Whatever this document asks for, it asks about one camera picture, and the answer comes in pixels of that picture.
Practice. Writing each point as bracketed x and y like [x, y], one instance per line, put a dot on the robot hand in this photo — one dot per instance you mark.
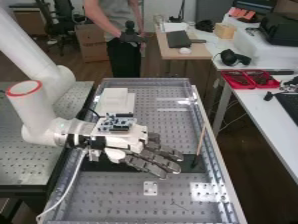
[127, 140]

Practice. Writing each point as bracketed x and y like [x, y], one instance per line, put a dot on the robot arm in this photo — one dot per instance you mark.
[31, 110]

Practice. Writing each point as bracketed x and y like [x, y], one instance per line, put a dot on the small grey circuit board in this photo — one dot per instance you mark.
[151, 188]

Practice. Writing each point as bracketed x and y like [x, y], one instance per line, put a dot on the small white box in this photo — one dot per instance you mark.
[116, 100]

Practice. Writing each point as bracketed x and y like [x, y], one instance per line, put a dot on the thin stick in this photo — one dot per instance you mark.
[201, 141]

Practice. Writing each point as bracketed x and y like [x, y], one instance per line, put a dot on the clear box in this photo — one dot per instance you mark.
[213, 160]

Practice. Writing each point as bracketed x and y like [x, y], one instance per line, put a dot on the wooden desk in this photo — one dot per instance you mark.
[177, 61]

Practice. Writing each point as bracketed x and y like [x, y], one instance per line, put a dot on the person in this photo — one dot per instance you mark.
[121, 50]

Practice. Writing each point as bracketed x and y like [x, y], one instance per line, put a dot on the white mouse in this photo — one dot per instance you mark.
[185, 50]

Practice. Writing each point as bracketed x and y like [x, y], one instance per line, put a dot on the cardboard box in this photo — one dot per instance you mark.
[91, 43]

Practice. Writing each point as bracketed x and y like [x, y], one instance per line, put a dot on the red tray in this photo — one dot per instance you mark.
[238, 80]
[265, 79]

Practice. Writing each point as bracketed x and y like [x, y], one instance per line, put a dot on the black handheld controller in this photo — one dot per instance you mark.
[131, 35]

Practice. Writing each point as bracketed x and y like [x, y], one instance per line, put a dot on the white desk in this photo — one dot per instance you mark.
[266, 58]
[266, 120]

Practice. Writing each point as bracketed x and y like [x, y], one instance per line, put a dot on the black laptop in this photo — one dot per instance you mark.
[179, 39]

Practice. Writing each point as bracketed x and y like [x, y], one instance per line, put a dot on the black headphones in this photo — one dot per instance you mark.
[232, 57]

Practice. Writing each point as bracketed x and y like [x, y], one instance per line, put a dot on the black keyboard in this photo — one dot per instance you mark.
[290, 106]

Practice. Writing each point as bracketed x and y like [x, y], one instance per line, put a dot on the black office chair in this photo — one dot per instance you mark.
[60, 20]

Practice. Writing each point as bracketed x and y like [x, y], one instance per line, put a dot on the small wooden box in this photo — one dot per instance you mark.
[224, 30]

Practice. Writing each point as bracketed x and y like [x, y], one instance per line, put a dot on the black machine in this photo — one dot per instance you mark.
[280, 30]

